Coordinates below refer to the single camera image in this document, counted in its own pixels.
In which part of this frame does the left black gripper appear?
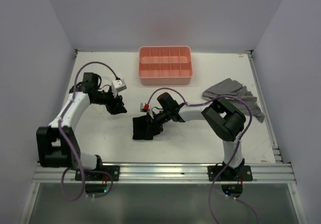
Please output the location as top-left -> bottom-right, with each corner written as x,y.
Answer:
92,86 -> 127,114

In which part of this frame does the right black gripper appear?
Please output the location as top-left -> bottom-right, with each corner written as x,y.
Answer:
145,108 -> 171,137

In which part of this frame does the black underwear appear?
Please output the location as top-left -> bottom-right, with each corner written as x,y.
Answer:
132,116 -> 163,140

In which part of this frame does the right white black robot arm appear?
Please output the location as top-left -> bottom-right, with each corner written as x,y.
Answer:
145,92 -> 246,180

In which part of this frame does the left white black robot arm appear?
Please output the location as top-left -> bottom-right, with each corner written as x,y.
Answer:
36,72 -> 127,180

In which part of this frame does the grey striped underwear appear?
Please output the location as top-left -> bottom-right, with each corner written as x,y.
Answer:
202,78 -> 265,123

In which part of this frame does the pink divided plastic tray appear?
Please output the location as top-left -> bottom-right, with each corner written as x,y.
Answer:
138,46 -> 193,86

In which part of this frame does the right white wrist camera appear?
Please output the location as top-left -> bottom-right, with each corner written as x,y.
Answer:
140,103 -> 153,116

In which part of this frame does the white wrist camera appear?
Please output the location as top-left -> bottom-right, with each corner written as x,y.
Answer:
140,103 -> 153,116
111,79 -> 127,95

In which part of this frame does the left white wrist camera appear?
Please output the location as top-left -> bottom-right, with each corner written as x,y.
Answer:
111,79 -> 127,95

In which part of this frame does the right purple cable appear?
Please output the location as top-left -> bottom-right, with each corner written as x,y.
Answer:
146,87 -> 259,224

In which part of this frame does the purple cable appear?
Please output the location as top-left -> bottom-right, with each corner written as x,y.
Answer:
146,87 -> 259,224
58,61 -> 121,201

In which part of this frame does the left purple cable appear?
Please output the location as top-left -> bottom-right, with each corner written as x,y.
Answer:
58,61 -> 121,201

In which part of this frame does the aluminium mounting rail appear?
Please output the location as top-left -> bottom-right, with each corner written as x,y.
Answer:
31,162 -> 296,184

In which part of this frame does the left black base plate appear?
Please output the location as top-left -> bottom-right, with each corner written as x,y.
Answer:
84,165 -> 120,182

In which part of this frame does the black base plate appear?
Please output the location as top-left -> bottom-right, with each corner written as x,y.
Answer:
84,165 -> 120,182
207,163 -> 253,181

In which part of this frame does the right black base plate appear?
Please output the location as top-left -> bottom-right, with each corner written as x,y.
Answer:
207,163 -> 253,181

